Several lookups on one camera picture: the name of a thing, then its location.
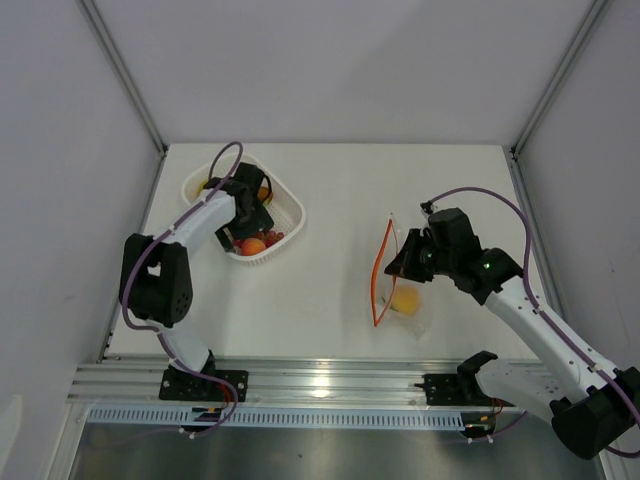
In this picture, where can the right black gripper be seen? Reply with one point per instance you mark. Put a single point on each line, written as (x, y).
(404, 264)

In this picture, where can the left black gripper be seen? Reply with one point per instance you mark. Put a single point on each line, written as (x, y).
(260, 222)

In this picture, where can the red grape bunch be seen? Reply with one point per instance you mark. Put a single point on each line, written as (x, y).
(266, 238)

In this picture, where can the red orange peach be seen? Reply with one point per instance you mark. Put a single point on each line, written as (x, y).
(252, 247)

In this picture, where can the orange fruit with leaf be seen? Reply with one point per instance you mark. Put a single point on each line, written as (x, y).
(405, 300)

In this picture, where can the clear zip top bag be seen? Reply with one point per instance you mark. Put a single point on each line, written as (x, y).
(382, 285)

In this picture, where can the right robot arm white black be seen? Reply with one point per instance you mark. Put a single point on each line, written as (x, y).
(589, 402)

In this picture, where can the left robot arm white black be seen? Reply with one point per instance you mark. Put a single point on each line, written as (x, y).
(156, 291)

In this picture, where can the brown kiwi fruit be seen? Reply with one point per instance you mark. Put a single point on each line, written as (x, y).
(265, 195)

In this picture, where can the white perforated plastic basket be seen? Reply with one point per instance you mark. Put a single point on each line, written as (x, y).
(285, 209)

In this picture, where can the green yellow mango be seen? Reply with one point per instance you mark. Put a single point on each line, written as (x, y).
(201, 188)

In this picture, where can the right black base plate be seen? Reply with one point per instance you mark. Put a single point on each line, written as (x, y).
(450, 390)

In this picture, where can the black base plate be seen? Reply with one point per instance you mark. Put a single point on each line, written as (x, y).
(450, 390)
(177, 385)

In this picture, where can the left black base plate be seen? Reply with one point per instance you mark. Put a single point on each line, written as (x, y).
(177, 385)

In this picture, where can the aluminium mounting rail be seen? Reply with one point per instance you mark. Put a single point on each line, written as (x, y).
(318, 383)

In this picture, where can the white slotted cable duct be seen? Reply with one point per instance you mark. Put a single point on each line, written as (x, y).
(413, 419)

